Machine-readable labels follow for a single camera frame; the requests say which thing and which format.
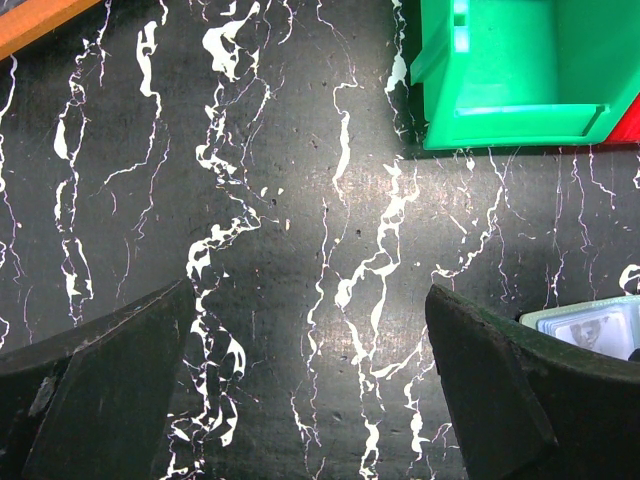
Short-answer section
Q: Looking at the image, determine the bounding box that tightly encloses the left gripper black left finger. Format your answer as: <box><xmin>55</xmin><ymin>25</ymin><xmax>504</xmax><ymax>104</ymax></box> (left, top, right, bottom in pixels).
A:
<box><xmin>1</xmin><ymin>279</ymin><xmax>195</xmax><ymax>479</ymax></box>

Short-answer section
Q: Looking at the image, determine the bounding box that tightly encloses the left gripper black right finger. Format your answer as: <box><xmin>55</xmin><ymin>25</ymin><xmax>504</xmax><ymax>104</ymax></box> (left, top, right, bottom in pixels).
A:
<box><xmin>425</xmin><ymin>284</ymin><xmax>639</xmax><ymax>479</ymax></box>

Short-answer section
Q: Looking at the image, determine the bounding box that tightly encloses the green card holder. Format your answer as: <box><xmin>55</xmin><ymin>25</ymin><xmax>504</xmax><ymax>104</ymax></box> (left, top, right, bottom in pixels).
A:
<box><xmin>519</xmin><ymin>295</ymin><xmax>639</xmax><ymax>362</ymax></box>

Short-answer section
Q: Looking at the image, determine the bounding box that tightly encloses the middle red plastic bin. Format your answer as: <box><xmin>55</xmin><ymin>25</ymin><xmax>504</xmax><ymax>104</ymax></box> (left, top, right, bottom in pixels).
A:
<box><xmin>606</xmin><ymin>94</ymin><xmax>640</xmax><ymax>144</ymax></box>

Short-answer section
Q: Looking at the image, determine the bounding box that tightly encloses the green plastic bin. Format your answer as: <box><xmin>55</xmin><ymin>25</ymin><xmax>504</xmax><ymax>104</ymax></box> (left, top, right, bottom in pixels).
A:
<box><xmin>410</xmin><ymin>0</ymin><xmax>639</xmax><ymax>150</ymax></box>

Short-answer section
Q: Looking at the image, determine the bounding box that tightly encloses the wooden shelf rack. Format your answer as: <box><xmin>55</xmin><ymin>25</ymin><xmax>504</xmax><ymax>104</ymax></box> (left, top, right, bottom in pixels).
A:
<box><xmin>1</xmin><ymin>0</ymin><xmax>98</xmax><ymax>60</ymax></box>

